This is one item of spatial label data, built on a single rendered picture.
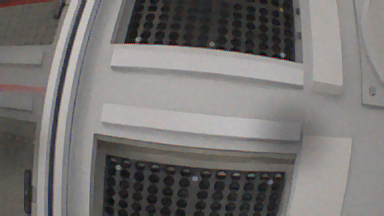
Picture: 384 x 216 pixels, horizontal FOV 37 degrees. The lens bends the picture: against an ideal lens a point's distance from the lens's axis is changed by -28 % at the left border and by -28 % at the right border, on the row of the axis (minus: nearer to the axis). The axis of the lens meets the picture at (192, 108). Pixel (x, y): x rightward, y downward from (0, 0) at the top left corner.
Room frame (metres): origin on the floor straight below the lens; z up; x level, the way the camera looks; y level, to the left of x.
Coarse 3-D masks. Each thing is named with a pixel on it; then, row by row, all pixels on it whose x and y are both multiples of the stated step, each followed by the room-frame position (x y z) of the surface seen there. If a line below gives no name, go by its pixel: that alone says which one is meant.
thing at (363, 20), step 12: (360, 0) 0.41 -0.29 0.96; (372, 0) 0.36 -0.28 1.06; (360, 12) 0.39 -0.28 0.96; (372, 12) 0.35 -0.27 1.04; (360, 24) 0.36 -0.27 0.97; (372, 24) 0.34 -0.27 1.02; (360, 36) 0.35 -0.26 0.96; (372, 36) 0.33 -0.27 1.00; (360, 48) 0.33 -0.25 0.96; (372, 48) 0.32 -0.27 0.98; (360, 60) 0.31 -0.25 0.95; (372, 60) 0.30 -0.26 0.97; (372, 72) 0.29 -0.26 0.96; (372, 84) 0.27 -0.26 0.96; (372, 96) 0.25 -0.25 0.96
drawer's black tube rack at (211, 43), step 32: (160, 0) 0.46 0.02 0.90; (192, 0) 0.45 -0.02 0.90; (224, 0) 0.44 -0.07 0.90; (256, 0) 0.44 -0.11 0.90; (288, 0) 0.46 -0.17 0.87; (160, 32) 0.41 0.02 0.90; (192, 32) 0.40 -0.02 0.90; (224, 32) 0.41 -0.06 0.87; (256, 32) 0.39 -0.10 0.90; (288, 32) 0.40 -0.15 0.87
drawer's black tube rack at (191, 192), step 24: (120, 168) 0.24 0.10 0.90; (144, 168) 0.23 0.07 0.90; (192, 168) 0.23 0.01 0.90; (120, 192) 0.21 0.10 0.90; (144, 192) 0.20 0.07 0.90; (168, 192) 0.21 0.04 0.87; (192, 192) 0.20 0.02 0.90; (216, 192) 0.19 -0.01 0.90; (240, 192) 0.18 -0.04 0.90; (264, 192) 0.18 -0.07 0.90
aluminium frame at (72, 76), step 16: (96, 0) 0.44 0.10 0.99; (80, 16) 0.42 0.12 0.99; (96, 16) 0.42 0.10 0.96; (80, 32) 0.39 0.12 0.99; (80, 48) 0.37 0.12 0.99; (64, 64) 0.35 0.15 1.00; (80, 64) 0.35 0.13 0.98; (64, 80) 0.33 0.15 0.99; (80, 80) 0.34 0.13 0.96; (64, 96) 0.31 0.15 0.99; (64, 112) 0.29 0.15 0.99; (64, 128) 0.27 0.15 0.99; (64, 144) 0.25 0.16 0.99; (64, 160) 0.23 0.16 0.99; (64, 176) 0.21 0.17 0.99; (64, 192) 0.19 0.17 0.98; (64, 208) 0.17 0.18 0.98
